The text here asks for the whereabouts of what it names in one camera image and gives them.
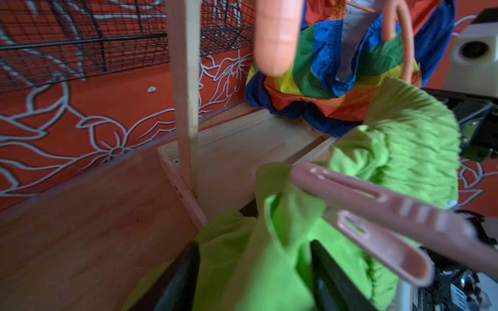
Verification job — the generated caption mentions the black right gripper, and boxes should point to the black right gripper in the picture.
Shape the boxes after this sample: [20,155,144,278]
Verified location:
[424,88,497,163]

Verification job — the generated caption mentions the orange hanger of green shorts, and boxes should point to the orange hanger of green shorts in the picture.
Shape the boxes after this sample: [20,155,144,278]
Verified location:
[253,0,415,84]

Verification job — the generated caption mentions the black wire wall basket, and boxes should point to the black wire wall basket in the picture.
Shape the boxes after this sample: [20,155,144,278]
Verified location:
[0,0,258,94]

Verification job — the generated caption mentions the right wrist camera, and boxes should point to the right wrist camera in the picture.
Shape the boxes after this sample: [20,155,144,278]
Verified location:
[443,22,497,98]

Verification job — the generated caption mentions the wooden clothes rack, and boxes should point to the wooden clothes rack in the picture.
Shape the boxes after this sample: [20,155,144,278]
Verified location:
[158,1,335,228]

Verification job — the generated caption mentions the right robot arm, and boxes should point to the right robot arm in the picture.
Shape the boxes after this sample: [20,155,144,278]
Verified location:
[411,88,497,310]

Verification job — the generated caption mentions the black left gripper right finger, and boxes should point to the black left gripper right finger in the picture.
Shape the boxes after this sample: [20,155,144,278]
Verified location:
[310,240,376,311]

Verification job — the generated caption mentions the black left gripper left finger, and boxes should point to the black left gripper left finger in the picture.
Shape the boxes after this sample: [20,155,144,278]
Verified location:
[132,241,200,311]

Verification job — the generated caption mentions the pink clothespin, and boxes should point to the pink clothespin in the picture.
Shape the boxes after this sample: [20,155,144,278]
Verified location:
[290,163,497,286]

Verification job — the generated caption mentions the lime green shorts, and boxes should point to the lime green shorts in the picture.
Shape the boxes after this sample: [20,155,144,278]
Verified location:
[120,75,462,311]

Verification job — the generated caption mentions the rainbow striped shorts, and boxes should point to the rainbow striped shorts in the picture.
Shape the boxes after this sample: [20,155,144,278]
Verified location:
[246,1,456,137]

